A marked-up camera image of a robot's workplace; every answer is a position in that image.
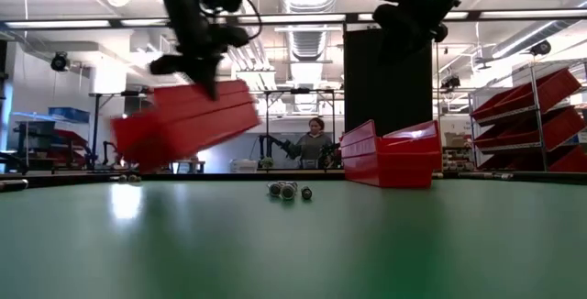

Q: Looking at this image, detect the person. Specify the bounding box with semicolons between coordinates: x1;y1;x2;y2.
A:
287;116;335;170

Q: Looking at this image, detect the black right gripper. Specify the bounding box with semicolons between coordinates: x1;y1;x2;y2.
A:
371;0;449;64

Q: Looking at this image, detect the black aluminium table frame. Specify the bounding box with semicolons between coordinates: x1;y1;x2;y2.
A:
0;169;587;188

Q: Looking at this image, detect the wire shelf rack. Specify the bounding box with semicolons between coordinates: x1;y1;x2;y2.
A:
467;60;587;173

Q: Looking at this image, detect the blue storage bin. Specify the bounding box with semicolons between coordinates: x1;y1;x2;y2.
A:
48;106;91;124

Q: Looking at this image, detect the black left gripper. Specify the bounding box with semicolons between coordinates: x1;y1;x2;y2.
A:
149;23;252;103

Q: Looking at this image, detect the red shelf bin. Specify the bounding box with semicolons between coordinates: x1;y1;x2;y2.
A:
471;85;536;124
531;105;587;151
473;119;547;150
476;150;548;172
515;67;582;116
548;145;587;173

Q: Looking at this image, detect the dark utility cart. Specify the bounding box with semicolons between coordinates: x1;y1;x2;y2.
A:
11;111;93;174

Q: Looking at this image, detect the white plastic crate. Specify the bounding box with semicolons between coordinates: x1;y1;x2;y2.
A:
228;159;259;174

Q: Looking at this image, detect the green table mat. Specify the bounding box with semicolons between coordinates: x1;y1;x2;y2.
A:
0;178;587;299

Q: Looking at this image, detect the red plastic bin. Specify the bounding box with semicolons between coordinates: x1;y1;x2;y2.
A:
109;78;262;175
338;118;444;189

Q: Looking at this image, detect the ceiling light strip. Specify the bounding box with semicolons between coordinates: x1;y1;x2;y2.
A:
4;19;111;29
238;13;346;24
479;9;587;19

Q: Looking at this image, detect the black ceiling spotlight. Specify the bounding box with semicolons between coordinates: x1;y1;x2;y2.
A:
529;39;553;57
50;50;71;73
440;74;462;92

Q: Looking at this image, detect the black station frame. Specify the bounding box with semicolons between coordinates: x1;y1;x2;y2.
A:
263;86;338;172
89;88;152;172

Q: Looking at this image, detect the black partition panel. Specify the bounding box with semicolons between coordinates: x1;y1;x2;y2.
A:
343;28;433;136

